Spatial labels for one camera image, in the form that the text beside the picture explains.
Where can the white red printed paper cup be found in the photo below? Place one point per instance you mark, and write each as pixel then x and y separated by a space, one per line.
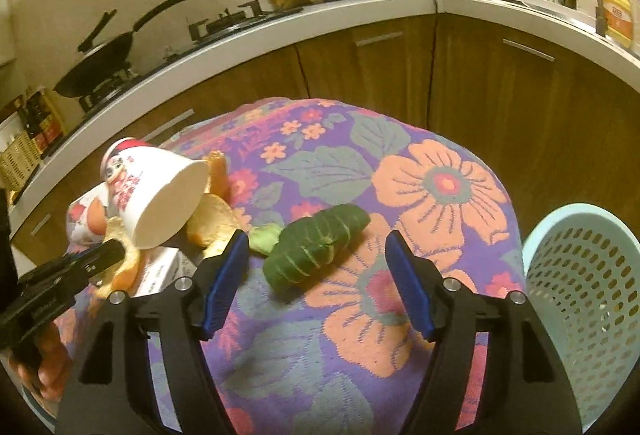
pixel 135 185

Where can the orange peel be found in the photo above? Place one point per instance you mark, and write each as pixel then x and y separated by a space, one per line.
pixel 217 175
pixel 215 220
pixel 125 275

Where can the yellow detergent bottle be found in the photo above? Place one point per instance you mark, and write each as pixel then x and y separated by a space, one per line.
pixel 617 15

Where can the floral purple tablecloth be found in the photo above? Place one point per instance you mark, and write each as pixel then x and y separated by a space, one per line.
pixel 400 195

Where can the white kitchen countertop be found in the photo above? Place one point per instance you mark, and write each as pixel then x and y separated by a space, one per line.
pixel 350 12

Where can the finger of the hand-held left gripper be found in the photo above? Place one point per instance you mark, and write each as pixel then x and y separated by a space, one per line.
pixel 97 259

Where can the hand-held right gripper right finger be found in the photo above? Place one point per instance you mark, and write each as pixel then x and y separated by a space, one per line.
pixel 410 290

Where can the wooden kitchen cabinets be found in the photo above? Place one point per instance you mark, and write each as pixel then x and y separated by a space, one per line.
pixel 500 115

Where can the small light green vegetable scrap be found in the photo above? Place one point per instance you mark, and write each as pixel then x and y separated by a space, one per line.
pixel 262 240

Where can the light blue perforated plastic basket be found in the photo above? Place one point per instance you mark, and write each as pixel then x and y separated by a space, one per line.
pixel 575 275

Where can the steel sink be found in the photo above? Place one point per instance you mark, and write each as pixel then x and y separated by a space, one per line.
pixel 540 7

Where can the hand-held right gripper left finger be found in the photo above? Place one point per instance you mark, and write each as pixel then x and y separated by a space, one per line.
pixel 225 285

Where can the person's left hand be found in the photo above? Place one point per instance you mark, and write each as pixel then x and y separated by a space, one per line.
pixel 50 365

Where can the black wok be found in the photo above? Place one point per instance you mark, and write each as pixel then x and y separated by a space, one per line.
pixel 100 60

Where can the black spatula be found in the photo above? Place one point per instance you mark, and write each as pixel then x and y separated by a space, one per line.
pixel 97 30

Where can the woven wicker basket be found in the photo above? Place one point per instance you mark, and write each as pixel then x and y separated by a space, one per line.
pixel 17 160

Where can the black gas stove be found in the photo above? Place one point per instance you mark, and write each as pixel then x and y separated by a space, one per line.
pixel 225 22

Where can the small white box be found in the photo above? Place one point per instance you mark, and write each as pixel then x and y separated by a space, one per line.
pixel 160 267

